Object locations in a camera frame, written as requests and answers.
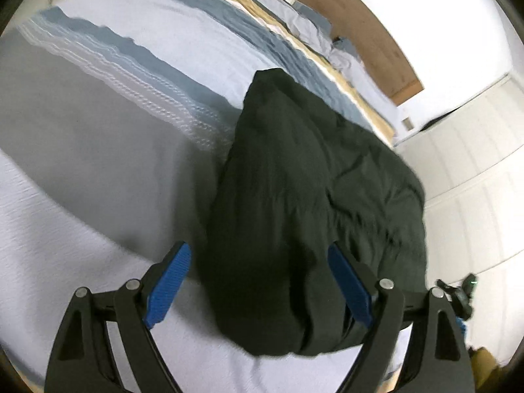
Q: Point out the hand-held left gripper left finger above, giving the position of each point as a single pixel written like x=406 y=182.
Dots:
x=170 y=282

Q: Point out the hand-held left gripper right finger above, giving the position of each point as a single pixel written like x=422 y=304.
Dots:
x=348 y=282

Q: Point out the dark green garment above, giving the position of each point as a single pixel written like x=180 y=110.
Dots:
x=286 y=192

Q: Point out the brown box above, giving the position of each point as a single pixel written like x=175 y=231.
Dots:
x=487 y=362

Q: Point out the striped bed blanket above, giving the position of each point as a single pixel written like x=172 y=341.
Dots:
x=82 y=151

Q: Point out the light blue pillow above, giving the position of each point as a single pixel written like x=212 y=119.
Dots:
x=282 y=16
x=364 y=86

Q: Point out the wooden headboard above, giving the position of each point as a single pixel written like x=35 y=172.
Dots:
x=368 y=28

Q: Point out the white wall socket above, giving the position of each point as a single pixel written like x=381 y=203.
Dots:
x=406 y=124

